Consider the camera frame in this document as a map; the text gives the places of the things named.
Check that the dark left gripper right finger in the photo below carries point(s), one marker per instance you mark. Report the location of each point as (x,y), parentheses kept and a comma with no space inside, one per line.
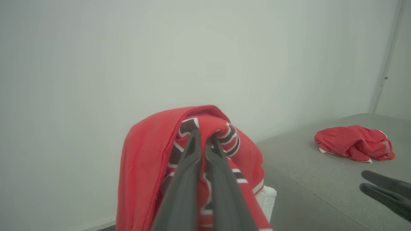
(228,199)

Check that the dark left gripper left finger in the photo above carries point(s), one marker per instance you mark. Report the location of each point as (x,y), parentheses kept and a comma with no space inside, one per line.
(183,192)

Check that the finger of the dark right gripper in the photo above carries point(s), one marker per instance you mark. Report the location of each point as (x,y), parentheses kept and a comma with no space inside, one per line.
(395,203)
(391,185)

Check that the red lettered sports jersey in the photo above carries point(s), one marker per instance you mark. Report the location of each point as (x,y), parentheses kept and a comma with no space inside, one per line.
(141,166)

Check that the red crumpled shorts white trim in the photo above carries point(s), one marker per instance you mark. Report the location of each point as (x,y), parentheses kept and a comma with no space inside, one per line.
(353,142)

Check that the white vertical wall strip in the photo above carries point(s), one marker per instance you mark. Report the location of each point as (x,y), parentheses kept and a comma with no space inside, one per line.
(387,57)

